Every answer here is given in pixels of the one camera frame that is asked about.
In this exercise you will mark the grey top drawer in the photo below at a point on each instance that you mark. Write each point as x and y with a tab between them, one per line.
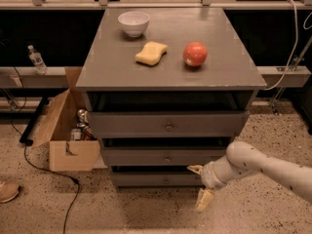
167	124

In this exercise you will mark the grey drawer cabinet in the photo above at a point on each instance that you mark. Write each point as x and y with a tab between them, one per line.
112	81

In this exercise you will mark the grey bottom drawer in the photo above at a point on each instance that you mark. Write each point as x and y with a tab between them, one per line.
155	179

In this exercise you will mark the tan shoe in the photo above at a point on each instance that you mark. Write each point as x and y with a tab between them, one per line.
8	191

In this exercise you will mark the red apple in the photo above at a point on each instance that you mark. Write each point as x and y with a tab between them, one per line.
195	54

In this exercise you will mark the white bowl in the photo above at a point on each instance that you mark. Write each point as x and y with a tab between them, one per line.
134	23

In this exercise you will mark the clear plastic water bottle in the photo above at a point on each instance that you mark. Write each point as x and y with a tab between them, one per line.
37	60

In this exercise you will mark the black table leg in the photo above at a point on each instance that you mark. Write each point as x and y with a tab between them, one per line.
24	139

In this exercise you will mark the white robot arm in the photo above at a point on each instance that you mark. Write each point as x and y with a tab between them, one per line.
242	160

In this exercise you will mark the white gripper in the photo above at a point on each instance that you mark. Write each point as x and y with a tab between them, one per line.
208	177

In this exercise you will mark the cardboard box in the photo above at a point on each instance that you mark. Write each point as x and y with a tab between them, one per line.
57	129

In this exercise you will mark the yellow sponge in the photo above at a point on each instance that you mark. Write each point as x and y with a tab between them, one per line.
151	53

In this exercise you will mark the cans inside box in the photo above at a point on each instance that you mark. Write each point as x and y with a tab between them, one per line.
82	129

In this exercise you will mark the grey middle drawer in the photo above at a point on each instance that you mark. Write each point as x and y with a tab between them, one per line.
160	156

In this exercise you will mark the grey drawer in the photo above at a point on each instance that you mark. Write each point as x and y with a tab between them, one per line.
167	124
160	156
155	179

